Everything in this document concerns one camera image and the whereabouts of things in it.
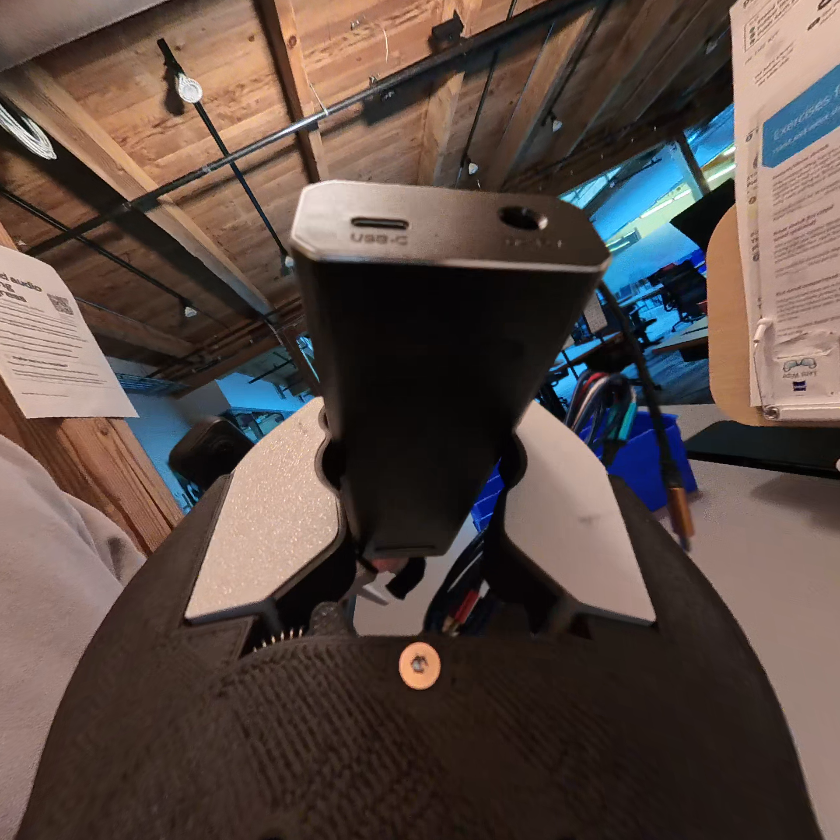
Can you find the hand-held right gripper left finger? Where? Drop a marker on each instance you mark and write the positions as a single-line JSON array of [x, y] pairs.
[[275, 512]]

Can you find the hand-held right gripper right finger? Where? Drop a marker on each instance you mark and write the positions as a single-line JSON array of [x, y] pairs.
[[571, 518]]

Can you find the black round device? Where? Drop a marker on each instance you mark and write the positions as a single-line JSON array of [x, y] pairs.
[[207, 453]]

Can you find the blue plastic bin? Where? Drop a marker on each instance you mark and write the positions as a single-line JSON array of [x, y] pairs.
[[646, 459]]

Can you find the black tablet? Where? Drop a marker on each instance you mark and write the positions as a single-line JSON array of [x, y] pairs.
[[761, 449]]

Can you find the wooden clipboard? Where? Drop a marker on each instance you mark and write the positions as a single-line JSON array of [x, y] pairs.
[[725, 328]]

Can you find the white printed paper sheet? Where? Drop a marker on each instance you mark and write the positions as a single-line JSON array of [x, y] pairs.
[[56, 341]]

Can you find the black ceiling pipe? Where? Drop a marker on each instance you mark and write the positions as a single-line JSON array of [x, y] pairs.
[[262, 141]]

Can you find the white and blue paper poster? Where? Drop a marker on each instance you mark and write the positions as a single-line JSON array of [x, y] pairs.
[[791, 197]]

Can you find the black track light rail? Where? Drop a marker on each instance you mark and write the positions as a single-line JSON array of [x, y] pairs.
[[220, 154]]

